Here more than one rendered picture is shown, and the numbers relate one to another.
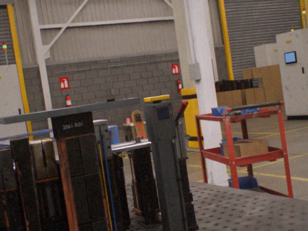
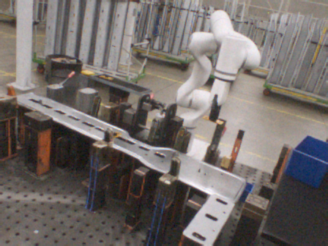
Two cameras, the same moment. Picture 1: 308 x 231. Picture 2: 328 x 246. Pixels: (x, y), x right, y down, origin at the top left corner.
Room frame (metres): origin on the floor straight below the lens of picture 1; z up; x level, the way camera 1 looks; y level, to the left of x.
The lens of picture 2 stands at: (2.43, 1.69, 1.66)
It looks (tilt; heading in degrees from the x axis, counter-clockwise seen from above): 22 degrees down; 225
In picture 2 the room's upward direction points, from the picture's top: 12 degrees clockwise
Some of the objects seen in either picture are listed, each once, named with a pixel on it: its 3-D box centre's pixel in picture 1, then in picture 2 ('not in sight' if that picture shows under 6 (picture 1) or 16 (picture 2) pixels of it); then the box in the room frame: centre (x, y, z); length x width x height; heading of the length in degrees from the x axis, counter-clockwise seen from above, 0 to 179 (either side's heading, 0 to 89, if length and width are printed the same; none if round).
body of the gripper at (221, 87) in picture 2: not in sight; (220, 89); (1.46, 0.99, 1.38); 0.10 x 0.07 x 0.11; 21
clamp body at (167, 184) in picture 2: not in sight; (160, 211); (1.67, 1.01, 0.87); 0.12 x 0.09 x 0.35; 21
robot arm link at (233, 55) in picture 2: not in sight; (231, 54); (1.46, 0.99, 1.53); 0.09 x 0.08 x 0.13; 141
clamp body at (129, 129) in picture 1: (140, 167); (4, 127); (2.02, 0.08, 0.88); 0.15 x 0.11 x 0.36; 21
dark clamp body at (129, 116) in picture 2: (7, 212); (128, 141); (1.46, 0.46, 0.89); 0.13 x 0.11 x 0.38; 21
